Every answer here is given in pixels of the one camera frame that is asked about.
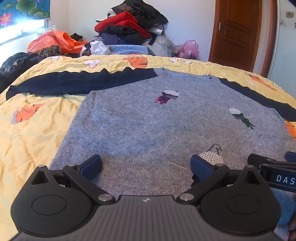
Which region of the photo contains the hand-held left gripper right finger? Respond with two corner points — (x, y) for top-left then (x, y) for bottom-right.
(177, 155), (263, 206)

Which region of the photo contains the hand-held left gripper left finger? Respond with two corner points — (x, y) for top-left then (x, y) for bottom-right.
(30, 155), (116, 206)

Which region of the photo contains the grey sweater with navy sleeves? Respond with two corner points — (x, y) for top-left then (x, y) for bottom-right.
(6, 67), (296, 241)

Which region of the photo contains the yellow carrot print blanket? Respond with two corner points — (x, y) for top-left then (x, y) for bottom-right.
(0, 54), (296, 241)

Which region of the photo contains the white wardrobe sliding door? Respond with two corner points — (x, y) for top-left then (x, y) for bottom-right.
(269, 0), (296, 90)

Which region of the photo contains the white crumpled plastic bag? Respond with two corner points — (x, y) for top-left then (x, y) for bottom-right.
(80, 39), (111, 57)

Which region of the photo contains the pink plastic bag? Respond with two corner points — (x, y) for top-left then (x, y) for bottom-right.
(177, 40), (200, 60)

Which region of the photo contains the leopard print cloth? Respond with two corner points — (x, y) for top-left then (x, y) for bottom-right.
(37, 45), (62, 61)

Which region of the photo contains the light blue knitted blanket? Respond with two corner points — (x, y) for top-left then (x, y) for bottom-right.
(107, 44), (156, 56)

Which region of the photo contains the black lace cloth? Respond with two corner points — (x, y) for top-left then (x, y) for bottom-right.
(0, 52), (41, 93)

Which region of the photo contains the brown wooden door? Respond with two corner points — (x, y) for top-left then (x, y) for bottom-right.
(208, 0), (263, 76)

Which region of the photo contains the grey plastic bag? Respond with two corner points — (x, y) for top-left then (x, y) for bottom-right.
(148, 35), (179, 57)

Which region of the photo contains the navy garment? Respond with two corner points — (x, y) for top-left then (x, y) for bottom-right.
(100, 25), (144, 46)

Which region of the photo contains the orange plastic bag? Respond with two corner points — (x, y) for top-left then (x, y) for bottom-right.
(27, 31), (90, 55)

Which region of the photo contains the red garment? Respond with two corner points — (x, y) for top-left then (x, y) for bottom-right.
(94, 11), (152, 40)

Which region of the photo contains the black garment pile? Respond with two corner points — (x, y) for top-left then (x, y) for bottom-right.
(110, 0), (169, 32)

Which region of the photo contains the lotus print curtain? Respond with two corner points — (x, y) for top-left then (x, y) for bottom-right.
(0, 0), (51, 29)

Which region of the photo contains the brown wooden door frame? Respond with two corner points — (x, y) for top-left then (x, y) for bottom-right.
(253, 0), (278, 79)

